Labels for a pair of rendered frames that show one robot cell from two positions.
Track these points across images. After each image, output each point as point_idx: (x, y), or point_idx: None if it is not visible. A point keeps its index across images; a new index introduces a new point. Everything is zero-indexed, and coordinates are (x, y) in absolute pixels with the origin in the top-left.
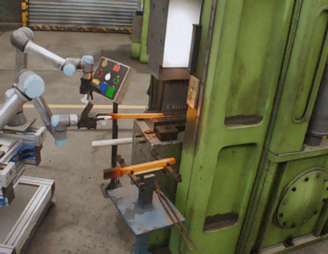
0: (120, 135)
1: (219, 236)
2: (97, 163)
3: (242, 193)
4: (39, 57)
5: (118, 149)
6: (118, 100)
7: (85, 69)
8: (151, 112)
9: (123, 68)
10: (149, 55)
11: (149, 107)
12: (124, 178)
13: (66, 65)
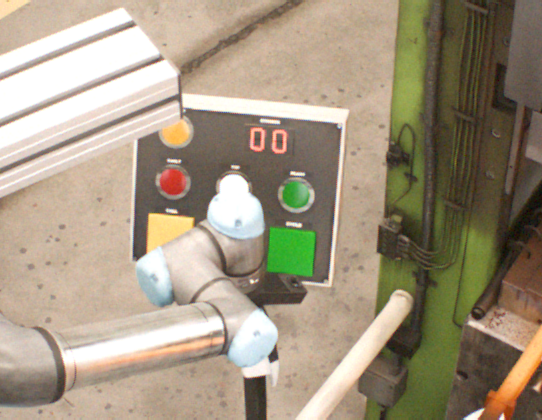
0: (31, 218)
1: None
2: (93, 405)
3: None
4: (122, 378)
5: (89, 289)
6: (335, 265)
7: (246, 263)
8: (539, 276)
9: (310, 130)
10: (539, 108)
11: (401, 202)
12: (245, 412)
13: (241, 330)
